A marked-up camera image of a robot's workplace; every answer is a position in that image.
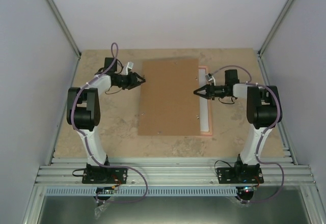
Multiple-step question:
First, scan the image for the blue slotted cable duct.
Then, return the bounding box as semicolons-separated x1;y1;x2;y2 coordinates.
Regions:
45;186;237;197

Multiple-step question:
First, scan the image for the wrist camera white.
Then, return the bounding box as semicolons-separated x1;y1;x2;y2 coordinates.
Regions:
205;73;216;86
121;62;134;75

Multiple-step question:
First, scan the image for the right aluminium corner post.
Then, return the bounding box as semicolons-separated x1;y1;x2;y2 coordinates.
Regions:
257;0;296;58

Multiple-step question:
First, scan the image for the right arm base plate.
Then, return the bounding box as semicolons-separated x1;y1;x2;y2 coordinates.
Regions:
215;167;264;184

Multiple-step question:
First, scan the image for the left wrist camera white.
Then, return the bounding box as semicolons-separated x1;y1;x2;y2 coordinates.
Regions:
121;62;134;75

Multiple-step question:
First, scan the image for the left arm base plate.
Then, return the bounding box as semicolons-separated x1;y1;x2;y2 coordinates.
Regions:
81;168;128;185

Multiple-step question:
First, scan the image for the left aluminium corner post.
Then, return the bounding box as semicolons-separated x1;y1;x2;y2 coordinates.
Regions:
45;0;81;59

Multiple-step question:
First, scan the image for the brown backing board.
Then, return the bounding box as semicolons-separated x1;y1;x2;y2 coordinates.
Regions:
138;58;201;136

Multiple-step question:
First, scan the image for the aluminium corner post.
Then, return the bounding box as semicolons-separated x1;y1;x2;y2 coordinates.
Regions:
45;0;81;59
257;0;296;58

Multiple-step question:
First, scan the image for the photo print red black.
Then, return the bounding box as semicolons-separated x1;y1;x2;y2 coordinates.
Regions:
198;66;209;135

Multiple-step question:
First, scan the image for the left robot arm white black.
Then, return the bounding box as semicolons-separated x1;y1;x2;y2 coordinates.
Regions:
66;58;146;183

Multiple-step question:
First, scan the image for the aluminium rail base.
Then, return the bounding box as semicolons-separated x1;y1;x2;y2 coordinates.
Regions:
35;157;315;186

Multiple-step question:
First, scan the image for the pink picture frame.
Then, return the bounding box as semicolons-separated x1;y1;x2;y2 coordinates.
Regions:
198;66;213;136

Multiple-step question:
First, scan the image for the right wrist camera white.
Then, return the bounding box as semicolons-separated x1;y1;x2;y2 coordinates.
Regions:
205;73;216;86

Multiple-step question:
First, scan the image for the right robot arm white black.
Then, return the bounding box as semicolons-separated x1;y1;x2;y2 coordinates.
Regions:
194;66;283;183

